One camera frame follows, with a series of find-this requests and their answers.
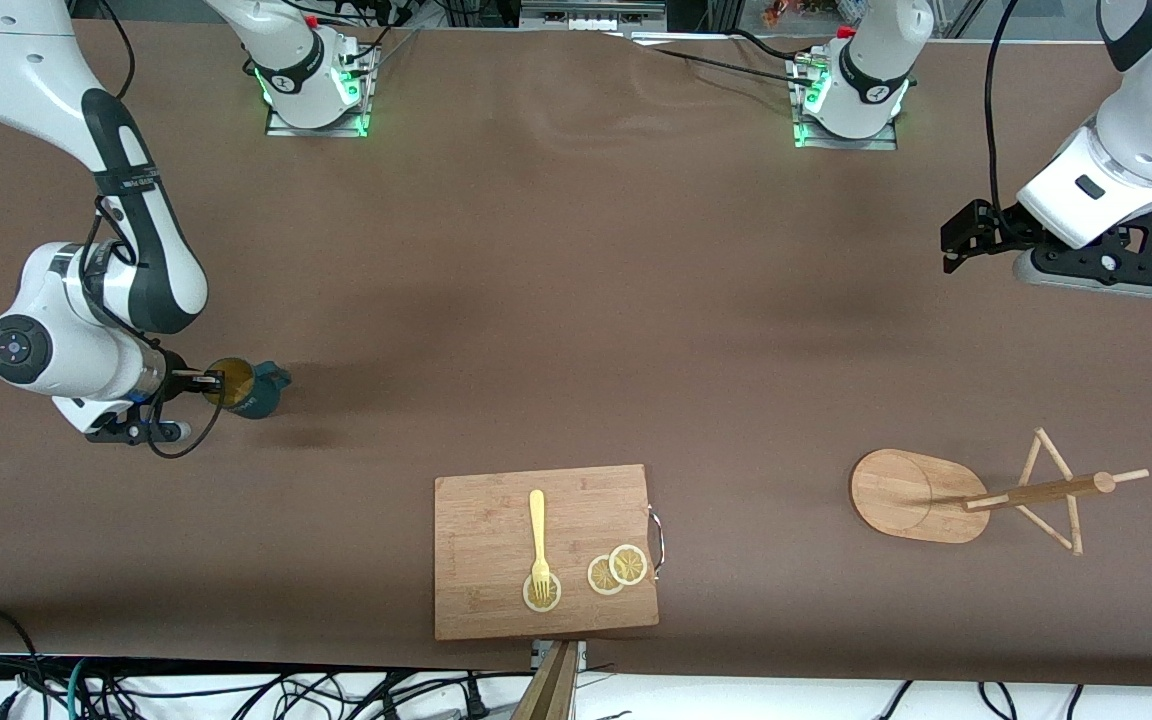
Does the wooden beam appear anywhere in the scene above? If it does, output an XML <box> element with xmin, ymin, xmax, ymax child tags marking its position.
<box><xmin>510</xmin><ymin>641</ymin><xmax>579</xmax><ymax>720</ymax></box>

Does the black cable on table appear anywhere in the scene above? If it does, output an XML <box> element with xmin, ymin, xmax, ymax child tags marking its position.
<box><xmin>626</xmin><ymin>28</ymin><xmax>822</xmax><ymax>91</ymax></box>

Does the dried lemon slice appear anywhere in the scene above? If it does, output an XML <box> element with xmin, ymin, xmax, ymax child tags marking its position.
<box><xmin>608</xmin><ymin>544</ymin><xmax>649</xmax><ymax>586</ymax></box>
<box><xmin>586</xmin><ymin>555</ymin><xmax>627</xmax><ymax>597</ymax></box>
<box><xmin>522</xmin><ymin>571</ymin><xmax>563</xmax><ymax>613</ymax></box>

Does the small metal bracket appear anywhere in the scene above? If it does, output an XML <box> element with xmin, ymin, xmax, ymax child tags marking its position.
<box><xmin>532</xmin><ymin>640</ymin><xmax>588</xmax><ymax>673</ymax></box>

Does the wooden cup rack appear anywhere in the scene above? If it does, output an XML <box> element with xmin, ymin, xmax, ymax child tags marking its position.
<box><xmin>849</xmin><ymin>427</ymin><xmax>1151</xmax><ymax>557</ymax></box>

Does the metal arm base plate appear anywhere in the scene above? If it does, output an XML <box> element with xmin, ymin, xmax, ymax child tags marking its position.
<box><xmin>792</xmin><ymin>52</ymin><xmax>900</xmax><ymax>152</ymax></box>
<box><xmin>264</xmin><ymin>45</ymin><xmax>371</xmax><ymax>139</ymax></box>

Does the bamboo cutting board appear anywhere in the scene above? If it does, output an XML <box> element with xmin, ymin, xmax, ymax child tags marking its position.
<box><xmin>433</xmin><ymin>463</ymin><xmax>666</xmax><ymax>642</ymax></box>

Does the yellow plastic fork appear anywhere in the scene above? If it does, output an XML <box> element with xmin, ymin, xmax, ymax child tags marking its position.
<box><xmin>528</xmin><ymin>488</ymin><xmax>553</xmax><ymax>606</ymax></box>

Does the dark teal cup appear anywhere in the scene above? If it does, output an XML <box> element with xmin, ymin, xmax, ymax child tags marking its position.
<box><xmin>202</xmin><ymin>357</ymin><xmax>293</xmax><ymax>420</ymax></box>

